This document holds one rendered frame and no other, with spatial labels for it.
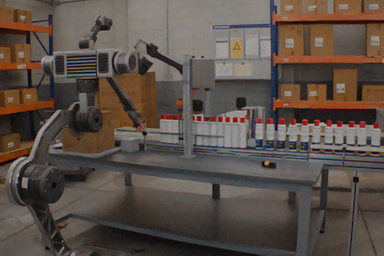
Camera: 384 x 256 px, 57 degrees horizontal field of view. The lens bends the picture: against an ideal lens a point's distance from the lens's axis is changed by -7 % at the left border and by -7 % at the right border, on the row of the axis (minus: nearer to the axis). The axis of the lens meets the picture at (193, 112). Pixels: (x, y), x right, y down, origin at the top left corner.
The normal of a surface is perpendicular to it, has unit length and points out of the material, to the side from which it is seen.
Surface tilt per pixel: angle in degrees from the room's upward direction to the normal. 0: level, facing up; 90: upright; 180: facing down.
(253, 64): 90
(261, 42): 90
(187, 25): 90
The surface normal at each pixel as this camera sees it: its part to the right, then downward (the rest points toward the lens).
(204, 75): 0.51, 0.08
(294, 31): -0.30, 0.09
